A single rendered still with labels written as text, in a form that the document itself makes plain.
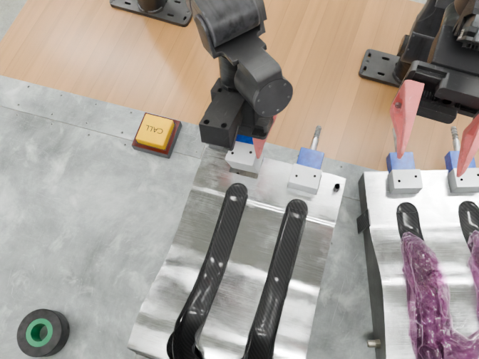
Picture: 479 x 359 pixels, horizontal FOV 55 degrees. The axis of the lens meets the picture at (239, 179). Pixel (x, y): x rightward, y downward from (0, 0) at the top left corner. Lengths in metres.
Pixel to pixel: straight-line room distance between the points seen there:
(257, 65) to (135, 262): 0.48
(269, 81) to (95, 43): 0.64
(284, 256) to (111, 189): 0.38
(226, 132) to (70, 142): 0.49
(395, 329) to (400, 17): 0.69
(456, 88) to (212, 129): 0.30
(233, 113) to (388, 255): 0.37
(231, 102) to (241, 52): 0.08
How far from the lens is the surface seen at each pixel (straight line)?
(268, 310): 0.76
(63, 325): 0.90
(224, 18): 0.60
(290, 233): 0.80
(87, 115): 1.05
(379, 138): 0.98
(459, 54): 0.56
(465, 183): 0.90
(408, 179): 0.87
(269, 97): 0.59
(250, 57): 0.60
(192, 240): 0.80
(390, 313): 0.80
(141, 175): 0.95
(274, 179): 0.82
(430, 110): 0.58
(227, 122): 0.62
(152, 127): 0.95
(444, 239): 0.87
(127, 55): 1.10
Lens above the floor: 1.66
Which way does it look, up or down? 69 degrees down
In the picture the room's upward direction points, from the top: 8 degrees counter-clockwise
